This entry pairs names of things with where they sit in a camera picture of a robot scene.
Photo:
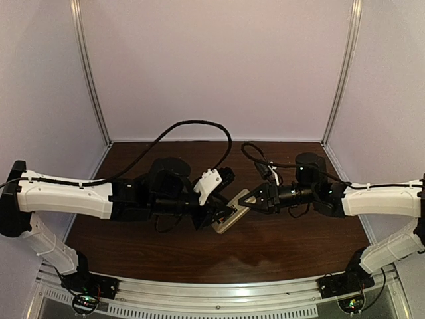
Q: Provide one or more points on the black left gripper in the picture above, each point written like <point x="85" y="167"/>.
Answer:
<point x="208" y="214"/>

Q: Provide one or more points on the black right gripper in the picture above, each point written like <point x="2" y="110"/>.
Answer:
<point x="272" y="193"/>

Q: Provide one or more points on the white remote control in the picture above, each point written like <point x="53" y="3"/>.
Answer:
<point x="237" y="212"/>

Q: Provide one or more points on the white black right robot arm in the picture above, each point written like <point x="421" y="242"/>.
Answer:
<point x="331" y="197"/>

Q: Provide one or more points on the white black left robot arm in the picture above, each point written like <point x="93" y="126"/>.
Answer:
<point x="165" y="190"/>

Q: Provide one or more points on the right circuit board with LEDs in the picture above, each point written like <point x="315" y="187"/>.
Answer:
<point x="352" y="304"/>

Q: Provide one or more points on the circuit board with leds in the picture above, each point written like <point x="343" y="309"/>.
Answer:
<point x="84" y="304"/>
<point x="352" y="304"/>

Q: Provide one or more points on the left circuit board with LEDs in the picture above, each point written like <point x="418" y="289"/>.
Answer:
<point x="84" y="304"/>

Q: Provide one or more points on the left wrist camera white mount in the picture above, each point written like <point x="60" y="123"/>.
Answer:
<point x="213" y="181"/>

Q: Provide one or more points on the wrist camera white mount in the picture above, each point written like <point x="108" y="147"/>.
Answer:
<point x="213" y="181"/>
<point x="268" y="173"/>

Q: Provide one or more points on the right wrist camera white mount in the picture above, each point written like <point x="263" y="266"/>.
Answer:
<point x="268" y="173"/>

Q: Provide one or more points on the aluminium front rail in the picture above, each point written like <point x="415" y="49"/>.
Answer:
<point x="298" y="298"/>

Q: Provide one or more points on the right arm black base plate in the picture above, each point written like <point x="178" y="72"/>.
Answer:
<point x="332" y="285"/>

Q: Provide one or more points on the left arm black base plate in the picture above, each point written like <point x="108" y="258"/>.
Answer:
<point x="96" y="287"/>

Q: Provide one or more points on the right aluminium frame post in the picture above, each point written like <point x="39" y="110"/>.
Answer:
<point x="349" y="52"/>

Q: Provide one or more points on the aluminium frame post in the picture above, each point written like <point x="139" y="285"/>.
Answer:
<point x="76" y="12"/>
<point x="349" y="52"/>

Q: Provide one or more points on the left aluminium frame post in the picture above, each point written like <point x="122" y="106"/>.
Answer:
<point x="76" y="12"/>

